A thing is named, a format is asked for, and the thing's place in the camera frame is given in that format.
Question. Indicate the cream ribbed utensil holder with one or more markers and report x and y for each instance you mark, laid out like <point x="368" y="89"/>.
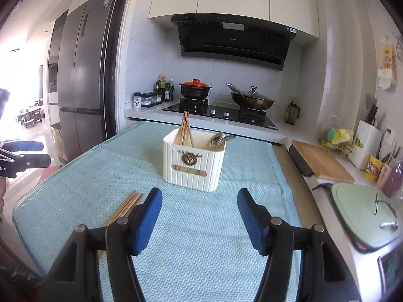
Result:
<point x="201" y="170"/>

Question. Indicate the black clay pot red lid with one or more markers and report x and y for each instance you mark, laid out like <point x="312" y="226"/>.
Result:
<point x="195" y="89"/>

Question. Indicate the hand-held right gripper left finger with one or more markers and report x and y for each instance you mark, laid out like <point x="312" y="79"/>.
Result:
<point x="146" y="223"/>

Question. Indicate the large steel spoon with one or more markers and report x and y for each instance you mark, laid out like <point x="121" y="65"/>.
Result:
<point x="217" y="140"/>

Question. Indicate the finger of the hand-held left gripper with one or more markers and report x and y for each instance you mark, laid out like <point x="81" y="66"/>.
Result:
<point x="28" y="146"/>
<point x="37" y="160"/>

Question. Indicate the dark sauce bottle yellow label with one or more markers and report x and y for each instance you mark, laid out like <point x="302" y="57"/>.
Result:
<point x="162" y="88"/>

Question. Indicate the dining table and chairs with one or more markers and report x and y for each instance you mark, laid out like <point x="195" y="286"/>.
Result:
<point x="30" y="116"/>

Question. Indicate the white knife block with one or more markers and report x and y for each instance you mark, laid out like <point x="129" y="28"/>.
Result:
<point x="365" y="144"/>

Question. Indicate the grey refrigerator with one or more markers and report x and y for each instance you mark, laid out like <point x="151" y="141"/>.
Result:
<point x="85" y="69"/>

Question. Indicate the dark tall cabinet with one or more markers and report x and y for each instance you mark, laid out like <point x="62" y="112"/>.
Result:
<point x="58" y="53"/>

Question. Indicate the purple soap dispenser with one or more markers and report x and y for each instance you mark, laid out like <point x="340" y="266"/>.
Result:
<point x="395" y="181"/>

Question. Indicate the hanging printed packet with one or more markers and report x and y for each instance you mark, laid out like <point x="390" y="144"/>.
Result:
<point x="387" y="64"/>

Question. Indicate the wooden cutting board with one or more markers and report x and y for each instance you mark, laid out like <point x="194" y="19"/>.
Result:
<point x="324" y="162"/>

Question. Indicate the black range hood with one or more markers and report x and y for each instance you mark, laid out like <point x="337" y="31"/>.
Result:
<point x="233" y="41"/>

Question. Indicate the yellow paper cup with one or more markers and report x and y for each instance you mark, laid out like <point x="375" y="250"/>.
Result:
<point x="374" y="168"/>

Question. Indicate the small steel spoon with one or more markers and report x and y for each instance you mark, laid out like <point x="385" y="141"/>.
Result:
<point x="229" y="137"/>

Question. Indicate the light blue towel mat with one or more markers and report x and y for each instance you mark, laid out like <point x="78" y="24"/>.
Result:
<point x="195" y="226"/>

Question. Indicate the dark wok with glass lid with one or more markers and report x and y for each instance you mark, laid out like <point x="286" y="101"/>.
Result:
<point x="253" y="100"/>

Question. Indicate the row of black-capped spice jars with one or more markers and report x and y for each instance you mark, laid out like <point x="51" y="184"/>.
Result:
<point x="152" y="99"/>

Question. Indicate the black tray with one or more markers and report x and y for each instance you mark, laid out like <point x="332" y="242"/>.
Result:
<point x="299" y="162"/>

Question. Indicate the clear spice jar white label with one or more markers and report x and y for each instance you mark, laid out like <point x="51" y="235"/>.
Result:
<point x="137" y="100"/>

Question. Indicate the bundle of wooden chopsticks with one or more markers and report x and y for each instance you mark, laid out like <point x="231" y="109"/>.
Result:
<point x="127" y="206"/>

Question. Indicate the cardboard box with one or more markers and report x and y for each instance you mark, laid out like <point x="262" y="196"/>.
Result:
<point x="59" y="146"/>

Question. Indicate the black gas stove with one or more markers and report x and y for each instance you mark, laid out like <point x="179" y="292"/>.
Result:
<point x="220" y="113"/>

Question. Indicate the pink bottle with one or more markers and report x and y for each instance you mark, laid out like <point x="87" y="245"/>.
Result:
<point x="384" y="176"/>

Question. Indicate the dark glass kettle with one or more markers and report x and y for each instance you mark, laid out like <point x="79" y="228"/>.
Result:
<point x="291" y="113"/>

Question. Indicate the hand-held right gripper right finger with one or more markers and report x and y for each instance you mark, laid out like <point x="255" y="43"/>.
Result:
<point x="253" y="223"/>

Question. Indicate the knives in block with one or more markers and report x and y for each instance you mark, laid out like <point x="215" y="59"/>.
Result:
<point x="371" y="110"/>

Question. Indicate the steel ladle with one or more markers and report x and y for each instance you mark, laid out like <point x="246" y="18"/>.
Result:
<point x="233" y="88"/>

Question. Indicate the green cutting board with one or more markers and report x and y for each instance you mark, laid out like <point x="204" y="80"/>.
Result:
<point x="359" y="214"/>

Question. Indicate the yellow green plastic bag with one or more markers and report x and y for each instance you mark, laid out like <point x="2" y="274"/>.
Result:
<point x="338" y="137"/>

